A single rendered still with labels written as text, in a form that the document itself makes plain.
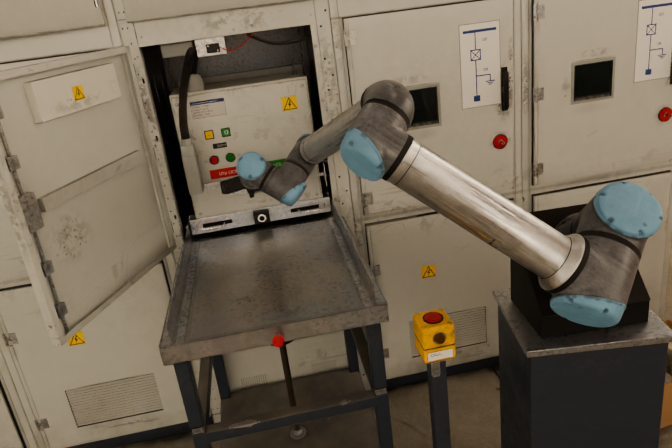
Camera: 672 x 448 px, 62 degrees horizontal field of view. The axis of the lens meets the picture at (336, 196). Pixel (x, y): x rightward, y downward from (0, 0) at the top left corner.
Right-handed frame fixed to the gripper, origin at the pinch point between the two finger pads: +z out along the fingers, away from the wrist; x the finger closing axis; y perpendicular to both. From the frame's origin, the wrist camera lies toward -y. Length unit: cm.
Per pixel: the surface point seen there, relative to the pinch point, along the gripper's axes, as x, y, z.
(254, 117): 24.6, 5.8, -8.0
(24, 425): -71, -104, 43
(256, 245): -20.9, -1.1, -1.5
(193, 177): 5.6, -18.6, -9.7
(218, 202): -1.4, -12.8, 7.1
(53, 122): 18, -50, -48
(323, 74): 33.1, 32.3, -18.0
